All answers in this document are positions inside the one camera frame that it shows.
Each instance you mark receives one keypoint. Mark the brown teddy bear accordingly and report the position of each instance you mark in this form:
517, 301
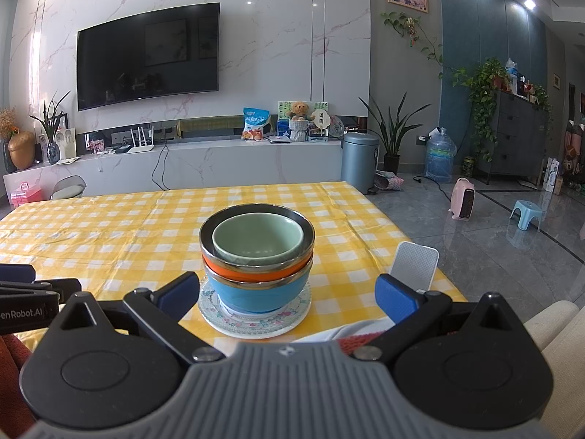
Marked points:
299, 110

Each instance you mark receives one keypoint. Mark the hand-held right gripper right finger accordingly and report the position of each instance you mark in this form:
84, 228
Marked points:
394, 299

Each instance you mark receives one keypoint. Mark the black wall television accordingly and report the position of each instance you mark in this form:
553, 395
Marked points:
146, 55

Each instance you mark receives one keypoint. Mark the white painted plate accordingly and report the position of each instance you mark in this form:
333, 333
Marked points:
256, 334

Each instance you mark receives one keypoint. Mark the gold round vase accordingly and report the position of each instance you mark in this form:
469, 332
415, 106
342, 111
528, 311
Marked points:
22, 151

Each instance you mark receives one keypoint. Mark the wall socket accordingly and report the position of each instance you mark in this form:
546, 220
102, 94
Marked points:
420, 139

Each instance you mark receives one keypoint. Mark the yellow checked tablecloth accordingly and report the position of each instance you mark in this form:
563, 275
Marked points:
114, 238

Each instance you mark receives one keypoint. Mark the hanging vine plant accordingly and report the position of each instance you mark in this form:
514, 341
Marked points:
406, 25

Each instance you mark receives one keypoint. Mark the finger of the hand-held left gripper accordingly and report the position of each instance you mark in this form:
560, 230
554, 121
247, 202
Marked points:
16, 273
50, 289

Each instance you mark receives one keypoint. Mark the small wall frame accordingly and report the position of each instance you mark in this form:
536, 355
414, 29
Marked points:
556, 81

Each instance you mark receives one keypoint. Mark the white wifi router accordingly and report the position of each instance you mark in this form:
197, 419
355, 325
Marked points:
140, 148

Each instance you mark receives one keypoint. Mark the grey pedal trash can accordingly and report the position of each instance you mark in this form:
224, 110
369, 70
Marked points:
359, 164

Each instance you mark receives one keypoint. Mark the white clothing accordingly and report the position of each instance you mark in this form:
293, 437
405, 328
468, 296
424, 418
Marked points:
338, 329

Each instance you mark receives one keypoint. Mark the clear glass plate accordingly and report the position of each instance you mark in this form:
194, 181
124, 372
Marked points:
298, 306

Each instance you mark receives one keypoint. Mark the pink space heater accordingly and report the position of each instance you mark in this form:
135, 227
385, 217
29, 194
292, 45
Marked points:
461, 199

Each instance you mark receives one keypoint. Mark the white paper sheet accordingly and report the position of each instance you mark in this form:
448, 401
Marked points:
67, 161

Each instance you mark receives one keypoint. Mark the white knitted pot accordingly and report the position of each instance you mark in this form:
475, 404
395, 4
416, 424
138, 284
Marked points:
298, 131

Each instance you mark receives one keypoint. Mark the white printed box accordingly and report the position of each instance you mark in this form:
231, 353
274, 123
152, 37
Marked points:
552, 174

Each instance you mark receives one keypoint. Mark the blue and white snack bag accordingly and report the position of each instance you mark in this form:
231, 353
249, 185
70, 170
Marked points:
256, 123

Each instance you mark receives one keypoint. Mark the green painted canvas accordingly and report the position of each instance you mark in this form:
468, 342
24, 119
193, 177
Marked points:
282, 114

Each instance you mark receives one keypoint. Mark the green ceramic bowl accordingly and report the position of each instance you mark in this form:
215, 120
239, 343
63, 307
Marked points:
256, 238

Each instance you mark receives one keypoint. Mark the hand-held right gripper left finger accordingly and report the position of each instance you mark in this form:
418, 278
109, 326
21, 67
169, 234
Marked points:
179, 291

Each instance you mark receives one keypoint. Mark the blue steel bowl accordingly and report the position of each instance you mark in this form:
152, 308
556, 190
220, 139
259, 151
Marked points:
256, 297

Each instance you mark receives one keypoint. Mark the green pothos plant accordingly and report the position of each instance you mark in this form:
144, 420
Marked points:
484, 87

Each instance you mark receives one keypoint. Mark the round patterned disc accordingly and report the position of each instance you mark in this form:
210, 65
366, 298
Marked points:
337, 126

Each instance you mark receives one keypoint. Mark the blue water jug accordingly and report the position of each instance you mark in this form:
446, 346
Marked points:
441, 158

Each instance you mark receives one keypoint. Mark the white photo card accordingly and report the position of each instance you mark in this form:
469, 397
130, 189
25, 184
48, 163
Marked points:
66, 142

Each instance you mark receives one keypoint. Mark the grey laptop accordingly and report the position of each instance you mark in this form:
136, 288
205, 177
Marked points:
279, 139

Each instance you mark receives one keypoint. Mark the ceiling spotlight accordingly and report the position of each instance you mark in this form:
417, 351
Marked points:
529, 3

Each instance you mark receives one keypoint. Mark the long-leaf potted plant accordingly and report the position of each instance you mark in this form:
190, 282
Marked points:
393, 137

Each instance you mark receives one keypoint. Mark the pink storage box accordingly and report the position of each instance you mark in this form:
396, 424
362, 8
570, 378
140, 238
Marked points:
25, 195

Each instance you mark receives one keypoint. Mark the round white hand fan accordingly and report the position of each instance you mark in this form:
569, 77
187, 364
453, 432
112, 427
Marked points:
321, 120

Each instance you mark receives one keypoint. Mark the small patterned plant pot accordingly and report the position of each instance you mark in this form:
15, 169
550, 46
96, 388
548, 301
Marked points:
469, 167

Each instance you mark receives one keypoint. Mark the small grey cushioned chair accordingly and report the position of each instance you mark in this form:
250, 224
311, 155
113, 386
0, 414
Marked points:
68, 190

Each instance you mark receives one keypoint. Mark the small blue plastic stool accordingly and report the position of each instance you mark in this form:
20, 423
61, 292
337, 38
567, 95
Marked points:
526, 208

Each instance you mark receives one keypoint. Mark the grey drawer dresser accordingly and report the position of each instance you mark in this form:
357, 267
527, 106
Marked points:
518, 137

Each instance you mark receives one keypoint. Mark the white marble TV cabinet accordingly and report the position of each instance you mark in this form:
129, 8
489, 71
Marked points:
228, 167

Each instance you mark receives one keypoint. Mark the green plant in blue vase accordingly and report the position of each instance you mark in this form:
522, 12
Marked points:
52, 151

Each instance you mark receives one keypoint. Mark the dried flower bunch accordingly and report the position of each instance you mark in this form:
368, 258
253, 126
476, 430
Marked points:
7, 121

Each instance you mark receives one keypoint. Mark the plastic bottle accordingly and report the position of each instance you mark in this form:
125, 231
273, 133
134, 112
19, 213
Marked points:
512, 75

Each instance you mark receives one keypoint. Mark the pink picture card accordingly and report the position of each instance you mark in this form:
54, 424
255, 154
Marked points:
97, 147

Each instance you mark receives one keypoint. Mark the orange steel bowl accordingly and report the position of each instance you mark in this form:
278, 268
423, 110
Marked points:
237, 276

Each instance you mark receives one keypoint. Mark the beige sofa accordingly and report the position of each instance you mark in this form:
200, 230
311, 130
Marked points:
562, 352

